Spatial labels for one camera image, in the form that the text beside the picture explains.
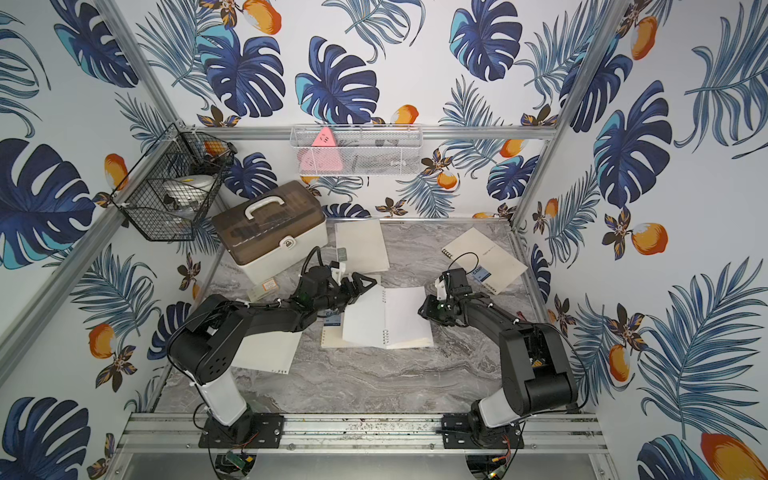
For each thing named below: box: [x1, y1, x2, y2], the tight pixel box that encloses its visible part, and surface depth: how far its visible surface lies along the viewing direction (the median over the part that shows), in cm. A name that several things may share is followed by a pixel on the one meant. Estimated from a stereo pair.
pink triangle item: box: [298, 126, 343, 173], surface depth 92 cm
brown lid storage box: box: [211, 180, 328, 285], surface depth 98 cm
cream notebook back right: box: [441, 227, 528, 295], surface depth 112 cm
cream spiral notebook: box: [334, 219, 390, 275], surface depth 118 cm
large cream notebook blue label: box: [321, 285, 435, 350], surface depth 92 cm
